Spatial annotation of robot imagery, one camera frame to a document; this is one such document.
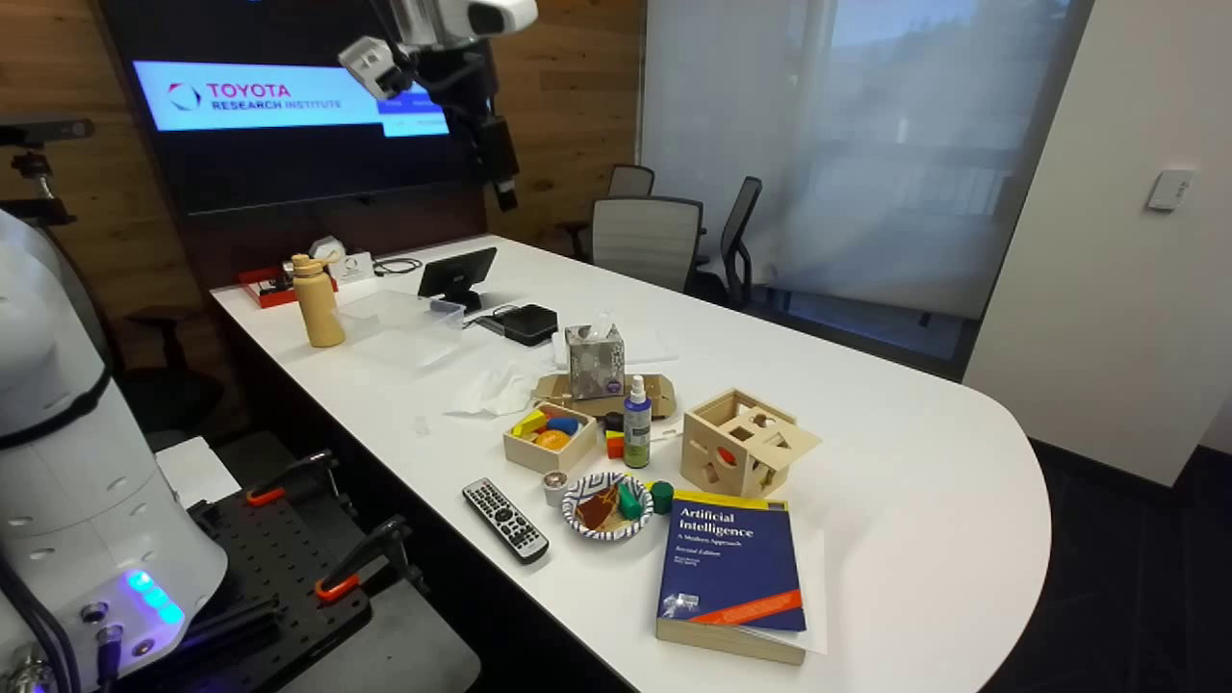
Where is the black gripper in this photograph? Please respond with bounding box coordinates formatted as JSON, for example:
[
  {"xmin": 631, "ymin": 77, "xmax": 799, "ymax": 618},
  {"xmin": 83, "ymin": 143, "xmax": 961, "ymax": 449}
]
[{"xmin": 429, "ymin": 43, "xmax": 528, "ymax": 217}]

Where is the black remote control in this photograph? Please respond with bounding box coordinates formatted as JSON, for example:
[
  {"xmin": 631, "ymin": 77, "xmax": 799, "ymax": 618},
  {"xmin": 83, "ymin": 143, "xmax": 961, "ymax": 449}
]
[{"xmin": 457, "ymin": 472, "xmax": 555, "ymax": 569}]

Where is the black tablet on stand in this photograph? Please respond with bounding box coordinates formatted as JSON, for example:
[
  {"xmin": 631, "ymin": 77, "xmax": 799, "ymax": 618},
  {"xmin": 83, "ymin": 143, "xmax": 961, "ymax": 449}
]
[{"xmin": 416, "ymin": 244, "xmax": 502, "ymax": 316}]

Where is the black flat box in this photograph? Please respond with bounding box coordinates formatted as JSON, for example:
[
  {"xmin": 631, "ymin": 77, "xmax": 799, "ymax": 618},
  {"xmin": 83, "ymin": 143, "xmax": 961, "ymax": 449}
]
[{"xmin": 492, "ymin": 299, "xmax": 564, "ymax": 347}]

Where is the grey office chair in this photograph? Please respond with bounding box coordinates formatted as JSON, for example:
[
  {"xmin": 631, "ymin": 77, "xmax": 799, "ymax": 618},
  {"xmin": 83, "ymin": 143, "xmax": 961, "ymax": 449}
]
[{"xmin": 587, "ymin": 191, "xmax": 710, "ymax": 293}]

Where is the white desk device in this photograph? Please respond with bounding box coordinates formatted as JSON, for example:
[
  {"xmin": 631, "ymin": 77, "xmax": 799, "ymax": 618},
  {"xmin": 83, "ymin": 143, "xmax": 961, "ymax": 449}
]
[{"xmin": 305, "ymin": 233, "xmax": 382, "ymax": 290}]

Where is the tan water bottle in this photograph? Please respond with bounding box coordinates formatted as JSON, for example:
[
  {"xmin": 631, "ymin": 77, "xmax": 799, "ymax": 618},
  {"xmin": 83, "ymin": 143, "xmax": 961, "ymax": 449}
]
[{"xmin": 285, "ymin": 249, "xmax": 352, "ymax": 354}]

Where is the black mesh office chair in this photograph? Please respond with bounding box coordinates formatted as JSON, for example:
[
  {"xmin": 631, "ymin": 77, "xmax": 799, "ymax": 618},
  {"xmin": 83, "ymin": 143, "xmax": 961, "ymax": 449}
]
[{"xmin": 694, "ymin": 173, "xmax": 768, "ymax": 308}]

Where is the small wooden tray of blocks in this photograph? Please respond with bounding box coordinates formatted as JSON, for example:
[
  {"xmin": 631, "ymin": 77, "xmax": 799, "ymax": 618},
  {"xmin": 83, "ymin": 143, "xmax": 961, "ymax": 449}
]
[{"xmin": 502, "ymin": 402, "xmax": 610, "ymax": 476}]

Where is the red tool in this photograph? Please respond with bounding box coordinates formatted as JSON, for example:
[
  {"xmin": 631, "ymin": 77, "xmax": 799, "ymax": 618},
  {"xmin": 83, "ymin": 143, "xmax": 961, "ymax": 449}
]
[{"xmin": 234, "ymin": 267, "xmax": 305, "ymax": 312}]

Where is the flat woven basket tray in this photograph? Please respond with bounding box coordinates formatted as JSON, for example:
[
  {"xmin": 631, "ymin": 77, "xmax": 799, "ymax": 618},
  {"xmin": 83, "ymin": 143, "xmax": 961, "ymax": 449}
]
[{"xmin": 536, "ymin": 367, "xmax": 682, "ymax": 422}]

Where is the small spray bottle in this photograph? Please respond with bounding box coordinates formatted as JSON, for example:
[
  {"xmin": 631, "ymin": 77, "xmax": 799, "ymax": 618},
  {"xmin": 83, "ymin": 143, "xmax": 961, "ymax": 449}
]
[{"xmin": 622, "ymin": 372, "xmax": 659, "ymax": 472}]

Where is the brown toy food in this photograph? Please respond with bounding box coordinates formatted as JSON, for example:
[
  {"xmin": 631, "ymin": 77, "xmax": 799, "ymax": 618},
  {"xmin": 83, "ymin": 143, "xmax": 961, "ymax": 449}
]
[{"xmin": 579, "ymin": 485, "xmax": 626, "ymax": 532}]

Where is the green toy figure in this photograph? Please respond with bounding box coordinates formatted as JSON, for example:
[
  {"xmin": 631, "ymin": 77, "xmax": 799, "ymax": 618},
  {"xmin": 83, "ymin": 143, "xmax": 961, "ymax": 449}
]
[{"xmin": 613, "ymin": 476, "xmax": 653, "ymax": 523}]

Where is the wooden shape sorter box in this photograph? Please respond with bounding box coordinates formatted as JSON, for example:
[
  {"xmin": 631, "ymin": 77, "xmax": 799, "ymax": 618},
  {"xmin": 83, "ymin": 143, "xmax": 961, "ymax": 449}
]
[{"xmin": 678, "ymin": 387, "xmax": 826, "ymax": 501}]

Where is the patterned plate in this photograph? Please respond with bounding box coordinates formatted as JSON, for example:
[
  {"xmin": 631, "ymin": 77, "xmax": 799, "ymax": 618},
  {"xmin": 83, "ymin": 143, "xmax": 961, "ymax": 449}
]
[{"xmin": 558, "ymin": 467, "xmax": 659, "ymax": 546}]

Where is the black orange clamp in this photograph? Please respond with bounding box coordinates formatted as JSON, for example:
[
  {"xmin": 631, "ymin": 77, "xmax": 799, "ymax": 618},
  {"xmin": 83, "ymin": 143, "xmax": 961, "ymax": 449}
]
[
  {"xmin": 314, "ymin": 512, "xmax": 416, "ymax": 610},
  {"xmin": 242, "ymin": 447, "xmax": 346, "ymax": 515}
]

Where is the white window blind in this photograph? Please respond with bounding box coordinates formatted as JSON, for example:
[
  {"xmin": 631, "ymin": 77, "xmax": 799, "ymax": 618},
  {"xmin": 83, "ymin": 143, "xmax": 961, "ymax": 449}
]
[{"xmin": 641, "ymin": 0, "xmax": 1099, "ymax": 325}]

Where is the white paper sheet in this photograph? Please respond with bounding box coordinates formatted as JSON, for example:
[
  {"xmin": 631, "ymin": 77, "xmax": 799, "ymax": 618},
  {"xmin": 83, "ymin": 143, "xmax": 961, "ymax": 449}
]
[{"xmin": 151, "ymin": 435, "xmax": 246, "ymax": 512}]

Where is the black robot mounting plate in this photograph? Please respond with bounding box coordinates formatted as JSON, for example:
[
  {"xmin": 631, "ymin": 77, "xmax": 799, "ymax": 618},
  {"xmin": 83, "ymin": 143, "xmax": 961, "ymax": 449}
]
[{"xmin": 111, "ymin": 429, "xmax": 486, "ymax": 693}]

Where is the beige box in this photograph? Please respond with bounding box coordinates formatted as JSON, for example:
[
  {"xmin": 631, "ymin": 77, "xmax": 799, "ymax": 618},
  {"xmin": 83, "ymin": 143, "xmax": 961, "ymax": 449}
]
[{"xmin": 653, "ymin": 490, "xmax": 812, "ymax": 670}]

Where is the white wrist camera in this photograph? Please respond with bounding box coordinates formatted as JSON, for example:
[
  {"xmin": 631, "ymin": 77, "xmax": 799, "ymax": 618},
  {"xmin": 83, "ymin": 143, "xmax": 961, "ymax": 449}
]
[{"xmin": 337, "ymin": 30, "xmax": 416, "ymax": 104}]

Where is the wall television screen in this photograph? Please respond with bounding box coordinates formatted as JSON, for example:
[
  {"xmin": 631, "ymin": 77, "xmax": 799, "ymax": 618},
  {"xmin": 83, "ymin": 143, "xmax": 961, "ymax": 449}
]
[{"xmin": 101, "ymin": 0, "xmax": 502, "ymax": 218}]

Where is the white wall switch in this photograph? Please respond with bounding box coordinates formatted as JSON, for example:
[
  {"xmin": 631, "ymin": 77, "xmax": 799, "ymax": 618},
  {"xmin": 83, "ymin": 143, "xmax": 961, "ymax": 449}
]
[{"xmin": 1145, "ymin": 164, "xmax": 1199, "ymax": 217}]

